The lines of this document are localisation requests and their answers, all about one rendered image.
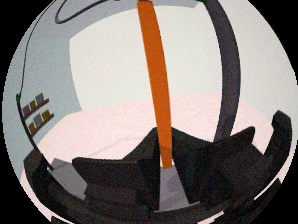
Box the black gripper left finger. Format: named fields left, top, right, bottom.
left=72, top=127, right=161, bottom=210

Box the orange bar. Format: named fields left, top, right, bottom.
left=137, top=0, right=173, bottom=169

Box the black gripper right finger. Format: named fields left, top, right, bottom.
left=172, top=125, right=255, bottom=204

